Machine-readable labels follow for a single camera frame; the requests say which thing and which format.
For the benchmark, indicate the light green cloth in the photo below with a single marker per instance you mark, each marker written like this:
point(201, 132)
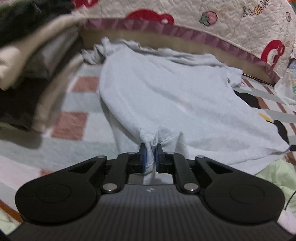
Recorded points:
point(282, 174)

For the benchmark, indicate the floral blanket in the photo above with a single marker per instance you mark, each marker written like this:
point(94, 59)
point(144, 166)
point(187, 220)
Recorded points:
point(285, 87)

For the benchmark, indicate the dark teal folded garment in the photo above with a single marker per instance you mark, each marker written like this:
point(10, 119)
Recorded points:
point(24, 17)

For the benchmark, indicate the grey-blue folded garment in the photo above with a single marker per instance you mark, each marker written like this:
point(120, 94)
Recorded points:
point(47, 61)

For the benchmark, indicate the white quilt with red bears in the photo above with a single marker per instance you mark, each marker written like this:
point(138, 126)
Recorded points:
point(256, 36)

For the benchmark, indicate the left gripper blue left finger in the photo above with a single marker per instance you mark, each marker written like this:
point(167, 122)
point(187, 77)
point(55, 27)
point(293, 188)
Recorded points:
point(122, 167)

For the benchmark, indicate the checkered floor rug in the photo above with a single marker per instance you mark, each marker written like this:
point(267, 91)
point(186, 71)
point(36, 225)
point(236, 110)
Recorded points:
point(81, 130)

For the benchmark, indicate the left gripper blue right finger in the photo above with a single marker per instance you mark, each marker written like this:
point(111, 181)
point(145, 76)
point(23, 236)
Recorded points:
point(176, 165)

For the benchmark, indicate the cream folded bottom garment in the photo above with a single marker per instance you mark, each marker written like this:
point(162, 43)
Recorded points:
point(49, 98)

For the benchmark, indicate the light grey t-shirt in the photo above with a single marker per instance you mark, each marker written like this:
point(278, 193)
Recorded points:
point(184, 102)

